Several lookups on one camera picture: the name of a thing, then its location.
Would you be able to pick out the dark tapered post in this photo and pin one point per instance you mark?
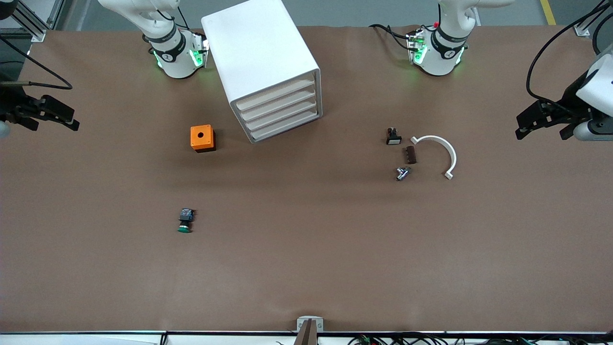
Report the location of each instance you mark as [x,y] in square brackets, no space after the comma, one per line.
[309,335]

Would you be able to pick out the small silver metal part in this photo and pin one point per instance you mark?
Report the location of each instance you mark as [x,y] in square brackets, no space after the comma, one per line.
[402,174]

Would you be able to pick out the white drawer cabinet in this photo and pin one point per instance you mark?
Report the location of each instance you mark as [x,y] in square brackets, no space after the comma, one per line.
[254,48]

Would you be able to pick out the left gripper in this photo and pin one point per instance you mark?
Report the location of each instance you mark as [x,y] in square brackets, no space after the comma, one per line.
[568,101]

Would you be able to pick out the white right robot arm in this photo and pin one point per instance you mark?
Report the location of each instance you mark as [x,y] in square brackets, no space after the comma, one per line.
[175,52]

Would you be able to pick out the white curved plastic bracket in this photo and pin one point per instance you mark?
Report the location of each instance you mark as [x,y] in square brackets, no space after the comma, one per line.
[432,138]

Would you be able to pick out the orange button enclosure box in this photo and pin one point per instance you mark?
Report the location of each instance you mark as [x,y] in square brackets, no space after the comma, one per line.
[195,143]

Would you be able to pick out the white plastic drawer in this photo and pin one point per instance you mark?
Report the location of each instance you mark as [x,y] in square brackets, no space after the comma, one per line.
[281,115]
[276,93]
[284,125]
[279,104]

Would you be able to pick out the aluminium frame profile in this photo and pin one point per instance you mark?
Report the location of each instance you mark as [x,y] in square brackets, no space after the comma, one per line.
[38,34]
[582,29]

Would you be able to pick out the brown table cover sheet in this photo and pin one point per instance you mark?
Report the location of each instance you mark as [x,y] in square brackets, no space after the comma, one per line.
[306,263]

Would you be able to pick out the grey metal bracket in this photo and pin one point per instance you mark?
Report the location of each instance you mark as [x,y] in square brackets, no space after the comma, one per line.
[319,326]

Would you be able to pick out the small brown block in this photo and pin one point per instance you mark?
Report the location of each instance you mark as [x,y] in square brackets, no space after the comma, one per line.
[411,155]

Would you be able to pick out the green push button switch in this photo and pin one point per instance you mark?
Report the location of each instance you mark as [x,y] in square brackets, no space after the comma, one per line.
[186,215]

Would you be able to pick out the black white rectangular switch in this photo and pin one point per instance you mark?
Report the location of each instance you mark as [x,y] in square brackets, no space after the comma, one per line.
[393,139]

